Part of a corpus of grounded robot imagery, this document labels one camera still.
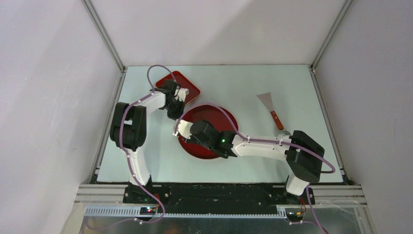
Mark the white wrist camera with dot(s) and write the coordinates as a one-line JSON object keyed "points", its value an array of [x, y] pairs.
{"points": [[182, 128], [181, 94]]}

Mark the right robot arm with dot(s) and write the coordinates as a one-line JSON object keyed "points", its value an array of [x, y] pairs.
{"points": [[302, 154]]}

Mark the round red plate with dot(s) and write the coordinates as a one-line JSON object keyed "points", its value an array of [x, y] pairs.
{"points": [[215, 117]]}

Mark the rectangular red tray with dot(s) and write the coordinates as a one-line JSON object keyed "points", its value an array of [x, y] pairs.
{"points": [[183, 82]]}

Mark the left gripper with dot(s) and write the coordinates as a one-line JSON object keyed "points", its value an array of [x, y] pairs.
{"points": [[174, 116]]}

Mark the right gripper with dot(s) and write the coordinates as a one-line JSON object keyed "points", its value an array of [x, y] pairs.
{"points": [[192, 140]]}

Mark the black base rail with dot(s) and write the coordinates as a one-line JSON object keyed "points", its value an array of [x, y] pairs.
{"points": [[215, 198]]}

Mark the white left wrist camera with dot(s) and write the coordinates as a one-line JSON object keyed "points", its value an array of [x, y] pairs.
{"points": [[181, 94]]}

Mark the small metal cup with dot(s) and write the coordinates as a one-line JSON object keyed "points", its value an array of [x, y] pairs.
{"points": [[284, 132]]}

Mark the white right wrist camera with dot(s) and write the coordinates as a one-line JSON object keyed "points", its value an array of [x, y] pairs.
{"points": [[182, 128]]}

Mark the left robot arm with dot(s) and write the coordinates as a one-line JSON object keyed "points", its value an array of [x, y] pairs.
{"points": [[129, 124]]}

